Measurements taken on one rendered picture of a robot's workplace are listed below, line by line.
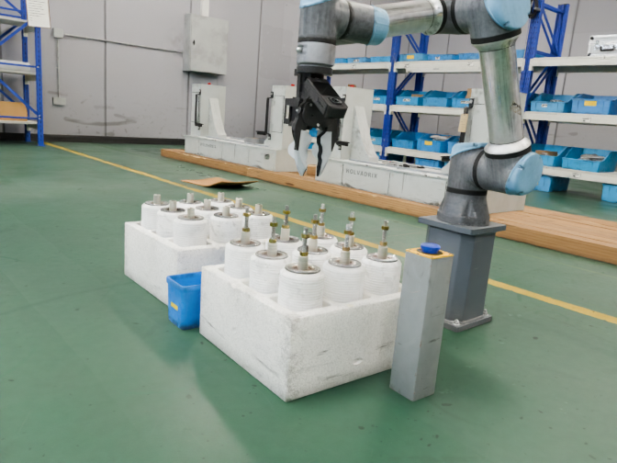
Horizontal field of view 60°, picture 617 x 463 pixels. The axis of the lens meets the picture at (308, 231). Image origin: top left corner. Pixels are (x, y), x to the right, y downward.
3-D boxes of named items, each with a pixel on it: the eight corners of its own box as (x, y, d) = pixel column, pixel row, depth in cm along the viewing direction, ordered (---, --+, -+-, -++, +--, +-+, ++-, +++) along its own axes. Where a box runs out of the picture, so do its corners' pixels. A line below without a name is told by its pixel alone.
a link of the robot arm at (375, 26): (361, 11, 117) (319, 3, 111) (395, 5, 108) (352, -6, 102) (358, 49, 118) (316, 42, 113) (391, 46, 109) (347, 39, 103)
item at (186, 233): (196, 271, 166) (197, 214, 162) (210, 279, 159) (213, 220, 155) (166, 275, 160) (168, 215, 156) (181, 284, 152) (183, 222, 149)
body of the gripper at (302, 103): (313, 129, 114) (318, 70, 112) (335, 131, 107) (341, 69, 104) (281, 127, 110) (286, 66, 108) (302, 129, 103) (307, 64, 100)
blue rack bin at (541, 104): (549, 114, 588) (553, 95, 584) (585, 116, 560) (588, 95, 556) (527, 111, 556) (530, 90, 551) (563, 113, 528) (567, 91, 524)
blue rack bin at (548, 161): (541, 163, 600) (544, 143, 595) (575, 166, 572) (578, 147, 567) (518, 163, 568) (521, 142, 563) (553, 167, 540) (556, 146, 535)
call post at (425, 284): (410, 379, 121) (427, 247, 115) (434, 393, 116) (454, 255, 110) (388, 388, 117) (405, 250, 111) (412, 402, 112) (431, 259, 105)
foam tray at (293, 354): (317, 310, 161) (322, 252, 157) (415, 361, 131) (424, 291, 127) (198, 333, 137) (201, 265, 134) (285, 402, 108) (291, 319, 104)
